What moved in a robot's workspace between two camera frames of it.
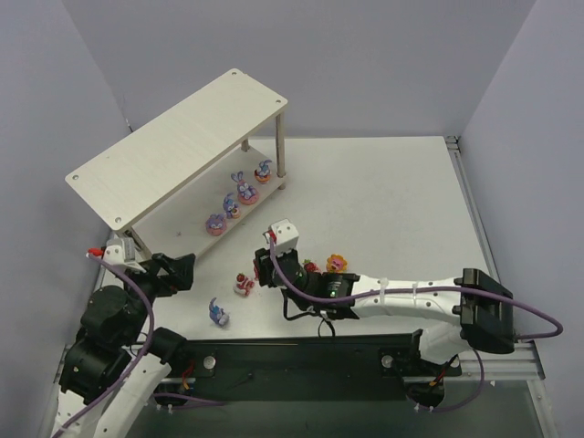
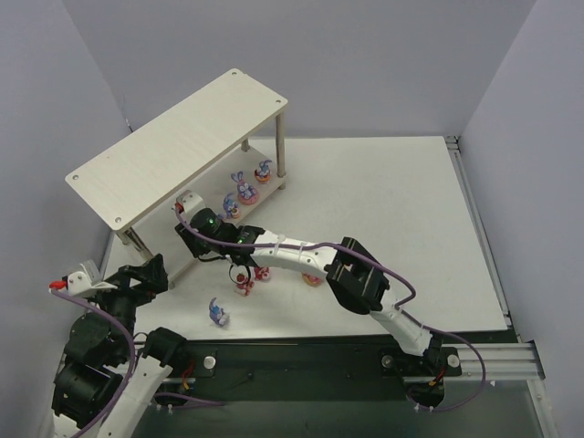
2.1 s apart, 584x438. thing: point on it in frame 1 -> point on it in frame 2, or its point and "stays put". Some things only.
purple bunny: x=263 y=173 stays put
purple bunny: x=247 y=194 stays put
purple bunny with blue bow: x=216 y=314 stays put
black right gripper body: x=264 y=267 -> x=191 y=238
